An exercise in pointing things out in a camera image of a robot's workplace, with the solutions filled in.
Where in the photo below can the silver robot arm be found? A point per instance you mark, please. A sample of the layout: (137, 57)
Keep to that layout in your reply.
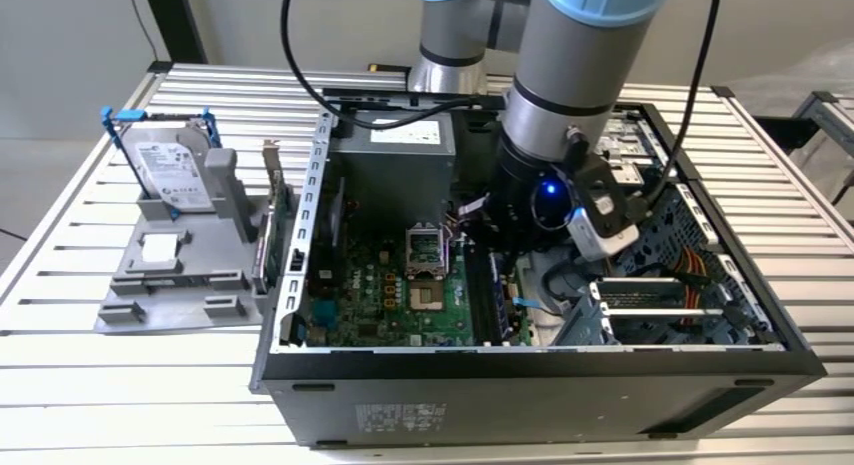
(574, 60)

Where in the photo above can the black RAM slot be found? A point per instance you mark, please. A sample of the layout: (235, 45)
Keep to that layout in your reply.
(487, 305)
(480, 290)
(472, 290)

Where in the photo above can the grey power supply unit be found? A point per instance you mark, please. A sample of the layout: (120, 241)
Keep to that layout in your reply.
(393, 185)

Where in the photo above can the CPU socket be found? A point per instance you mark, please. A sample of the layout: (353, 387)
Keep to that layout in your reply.
(428, 295)

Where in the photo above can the metal disk bay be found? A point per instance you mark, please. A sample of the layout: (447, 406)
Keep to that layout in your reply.
(634, 285)

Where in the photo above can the green motherboard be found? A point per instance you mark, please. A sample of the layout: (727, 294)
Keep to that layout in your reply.
(373, 265)

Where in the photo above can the black case fan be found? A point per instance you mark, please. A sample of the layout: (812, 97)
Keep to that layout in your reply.
(336, 220)

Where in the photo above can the yellow black table connector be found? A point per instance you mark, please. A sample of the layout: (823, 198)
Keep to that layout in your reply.
(376, 66)

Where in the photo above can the green graphics card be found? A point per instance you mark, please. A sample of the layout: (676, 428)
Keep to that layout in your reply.
(283, 205)

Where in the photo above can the blue board connector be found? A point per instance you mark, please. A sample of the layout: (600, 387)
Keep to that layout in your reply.
(321, 315)

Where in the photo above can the black PC case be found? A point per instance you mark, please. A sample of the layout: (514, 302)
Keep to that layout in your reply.
(534, 400)

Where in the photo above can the grey parts rack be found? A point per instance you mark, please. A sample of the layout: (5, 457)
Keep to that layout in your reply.
(200, 255)

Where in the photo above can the hard disk in blue carrier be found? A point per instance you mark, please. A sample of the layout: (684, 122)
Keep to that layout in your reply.
(163, 160)

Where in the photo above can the silver CPU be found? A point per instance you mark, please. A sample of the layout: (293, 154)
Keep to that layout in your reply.
(160, 247)

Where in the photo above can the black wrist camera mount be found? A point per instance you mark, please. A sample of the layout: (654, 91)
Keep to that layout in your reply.
(600, 185)

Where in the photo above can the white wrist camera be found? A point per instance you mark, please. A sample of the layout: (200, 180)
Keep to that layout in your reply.
(600, 240)

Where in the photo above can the black frame post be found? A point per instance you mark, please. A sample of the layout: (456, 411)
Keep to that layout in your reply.
(176, 25)

